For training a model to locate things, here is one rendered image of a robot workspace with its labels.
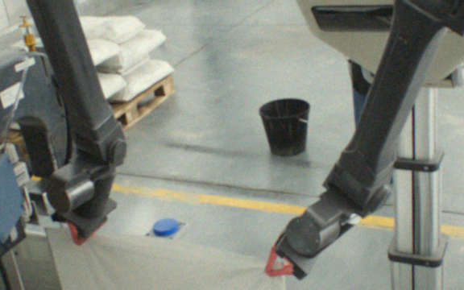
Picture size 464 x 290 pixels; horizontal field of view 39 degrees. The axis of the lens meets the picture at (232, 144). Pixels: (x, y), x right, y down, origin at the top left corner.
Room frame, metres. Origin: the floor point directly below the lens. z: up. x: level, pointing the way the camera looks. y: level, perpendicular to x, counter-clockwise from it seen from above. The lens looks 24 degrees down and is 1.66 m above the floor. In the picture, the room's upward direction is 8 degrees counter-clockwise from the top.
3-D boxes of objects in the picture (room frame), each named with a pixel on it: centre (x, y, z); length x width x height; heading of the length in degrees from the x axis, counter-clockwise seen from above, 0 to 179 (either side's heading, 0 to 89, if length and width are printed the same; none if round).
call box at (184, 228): (1.36, 0.18, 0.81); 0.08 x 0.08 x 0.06; 61
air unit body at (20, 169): (1.09, 0.40, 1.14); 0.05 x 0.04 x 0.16; 151
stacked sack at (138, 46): (4.56, 0.69, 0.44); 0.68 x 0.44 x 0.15; 151
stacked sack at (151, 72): (4.57, 0.68, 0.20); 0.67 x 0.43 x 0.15; 151
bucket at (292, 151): (3.48, -0.32, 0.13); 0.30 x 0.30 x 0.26
